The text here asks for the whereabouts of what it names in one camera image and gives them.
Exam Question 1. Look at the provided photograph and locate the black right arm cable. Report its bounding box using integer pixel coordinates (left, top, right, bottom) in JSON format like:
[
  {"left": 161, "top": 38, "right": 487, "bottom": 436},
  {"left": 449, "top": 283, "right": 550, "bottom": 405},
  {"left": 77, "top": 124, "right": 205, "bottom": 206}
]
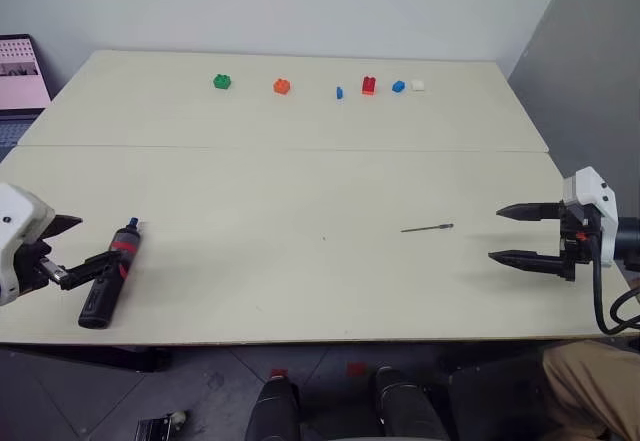
[{"left": 589, "top": 234, "right": 640, "bottom": 336}]

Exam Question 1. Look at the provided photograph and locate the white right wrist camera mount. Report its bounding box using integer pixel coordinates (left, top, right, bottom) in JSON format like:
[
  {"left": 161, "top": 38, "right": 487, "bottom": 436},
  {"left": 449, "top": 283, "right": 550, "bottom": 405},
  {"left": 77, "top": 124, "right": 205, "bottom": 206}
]
[{"left": 562, "top": 166, "right": 620, "bottom": 268}]

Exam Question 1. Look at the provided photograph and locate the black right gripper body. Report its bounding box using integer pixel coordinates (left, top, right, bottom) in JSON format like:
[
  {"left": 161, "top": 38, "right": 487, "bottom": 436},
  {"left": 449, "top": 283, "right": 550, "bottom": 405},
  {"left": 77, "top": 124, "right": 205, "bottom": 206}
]
[{"left": 557, "top": 199, "right": 602, "bottom": 284}]

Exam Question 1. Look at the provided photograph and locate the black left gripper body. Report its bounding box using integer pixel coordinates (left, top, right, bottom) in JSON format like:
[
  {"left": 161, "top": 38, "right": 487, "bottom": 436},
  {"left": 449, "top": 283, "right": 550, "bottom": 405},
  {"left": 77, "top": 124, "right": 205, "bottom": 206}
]
[{"left": 11, "top": 238, "right": 69, "bottom": 294}]

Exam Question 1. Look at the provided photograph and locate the black table base bar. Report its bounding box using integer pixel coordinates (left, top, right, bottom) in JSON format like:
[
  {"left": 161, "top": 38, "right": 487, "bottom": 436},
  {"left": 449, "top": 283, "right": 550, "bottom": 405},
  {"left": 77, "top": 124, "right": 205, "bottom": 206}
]
[{"left": 0, "top": 344, "right": 172, "bottom": 374}]

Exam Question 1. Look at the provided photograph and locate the open laptop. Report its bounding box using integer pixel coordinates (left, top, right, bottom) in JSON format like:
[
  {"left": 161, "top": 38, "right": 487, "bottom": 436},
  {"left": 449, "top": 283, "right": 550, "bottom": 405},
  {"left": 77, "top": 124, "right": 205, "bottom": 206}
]
[{"left": 0, "top": 34, "right": 53, "bottom": 163}]

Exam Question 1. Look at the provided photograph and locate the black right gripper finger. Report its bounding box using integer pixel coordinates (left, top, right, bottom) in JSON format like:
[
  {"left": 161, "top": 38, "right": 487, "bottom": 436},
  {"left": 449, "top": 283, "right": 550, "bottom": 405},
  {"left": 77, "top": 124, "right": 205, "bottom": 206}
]
[
  {"left": 495, "top": 201, "right": 566, "bottom": 223},
  {"left": 487, "top": 249, "right": 567, "bottom": 275}
]

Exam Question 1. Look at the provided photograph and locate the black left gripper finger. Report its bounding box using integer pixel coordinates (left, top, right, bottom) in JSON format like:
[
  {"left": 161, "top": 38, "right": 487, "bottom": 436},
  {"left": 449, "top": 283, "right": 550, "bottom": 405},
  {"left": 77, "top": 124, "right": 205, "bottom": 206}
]
[
  {"left": 45, "top": 214, "right": 84, "bottom": 245},
  {"left": 59, "top": 249, "right": 127, "bottom": 291}
]

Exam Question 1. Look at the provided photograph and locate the khaki trouser leg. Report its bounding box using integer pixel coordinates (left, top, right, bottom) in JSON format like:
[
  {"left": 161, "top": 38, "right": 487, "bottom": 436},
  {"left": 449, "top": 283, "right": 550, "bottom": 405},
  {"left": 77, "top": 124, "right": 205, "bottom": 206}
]
[{"left": 541, "top": 339, "right": 640, "bottom": 441}]

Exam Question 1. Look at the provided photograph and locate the black red electric screwdriver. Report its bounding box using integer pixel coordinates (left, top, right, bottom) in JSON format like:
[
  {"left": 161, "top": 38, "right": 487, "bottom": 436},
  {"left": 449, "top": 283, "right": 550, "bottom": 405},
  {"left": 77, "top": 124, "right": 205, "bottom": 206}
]
[{"left": 77, "top": 216, "right": 147, "bottom": 330}]

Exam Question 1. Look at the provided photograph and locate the thin metal drill bit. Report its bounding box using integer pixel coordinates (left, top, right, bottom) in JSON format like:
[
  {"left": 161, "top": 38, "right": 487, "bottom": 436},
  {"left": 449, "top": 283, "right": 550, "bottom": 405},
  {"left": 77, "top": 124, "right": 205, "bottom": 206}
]
[{"left": 400, "top": 221, "right": 456, "bottom": 234}]

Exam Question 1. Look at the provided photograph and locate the black wheeled floor stand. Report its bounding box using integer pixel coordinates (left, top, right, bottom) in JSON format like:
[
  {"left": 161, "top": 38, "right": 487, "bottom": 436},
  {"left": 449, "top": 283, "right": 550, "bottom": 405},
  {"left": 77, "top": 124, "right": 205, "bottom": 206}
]
[{"left": 134, "top": 409, "right": 190, "bottom": 441}]

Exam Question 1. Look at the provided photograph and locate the black box under table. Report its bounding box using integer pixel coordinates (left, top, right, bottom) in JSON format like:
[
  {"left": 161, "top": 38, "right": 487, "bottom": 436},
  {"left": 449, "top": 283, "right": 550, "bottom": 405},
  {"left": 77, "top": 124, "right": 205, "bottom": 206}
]
[{"left": 439, "top": 349, "right": 556, "bottom": 441}]

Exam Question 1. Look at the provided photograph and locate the dark rounded shape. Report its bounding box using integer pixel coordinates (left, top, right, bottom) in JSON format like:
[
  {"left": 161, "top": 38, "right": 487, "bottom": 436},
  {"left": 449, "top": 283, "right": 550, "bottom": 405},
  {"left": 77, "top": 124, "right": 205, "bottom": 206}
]
[
  {"left": 247, "top": 374, "right": 302, "bottom": 441},
  {"left": 368, "top": 365, "right": 452, "bottom": 441}
]

